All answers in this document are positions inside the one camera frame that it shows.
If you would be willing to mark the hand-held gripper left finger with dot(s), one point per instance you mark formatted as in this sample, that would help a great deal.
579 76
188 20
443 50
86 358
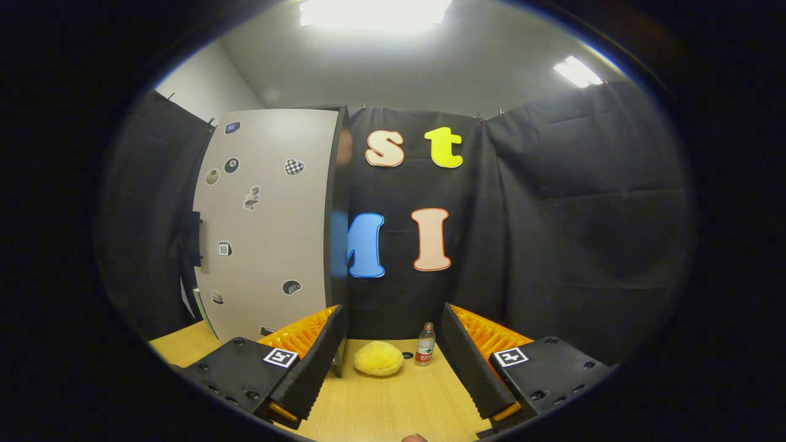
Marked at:
319 362

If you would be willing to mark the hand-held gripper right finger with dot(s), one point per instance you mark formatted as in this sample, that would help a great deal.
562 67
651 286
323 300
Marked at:
473 368

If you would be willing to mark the dark grey shoe cabinet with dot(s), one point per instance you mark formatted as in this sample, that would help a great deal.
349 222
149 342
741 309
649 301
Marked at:
338 184

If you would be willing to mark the clear bottle with red label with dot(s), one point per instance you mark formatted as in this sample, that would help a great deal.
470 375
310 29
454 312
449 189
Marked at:
425 347

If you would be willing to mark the yellow plush toy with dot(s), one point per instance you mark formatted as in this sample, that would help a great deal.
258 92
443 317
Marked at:
377 359

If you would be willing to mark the black backdrop cloth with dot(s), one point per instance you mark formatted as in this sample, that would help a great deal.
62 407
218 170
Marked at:
552 215

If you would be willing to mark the narrow ceiling light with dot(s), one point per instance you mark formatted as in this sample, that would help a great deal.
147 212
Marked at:
577 72

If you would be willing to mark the large ceiling light panel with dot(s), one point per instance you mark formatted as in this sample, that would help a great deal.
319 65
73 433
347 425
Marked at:
374 12

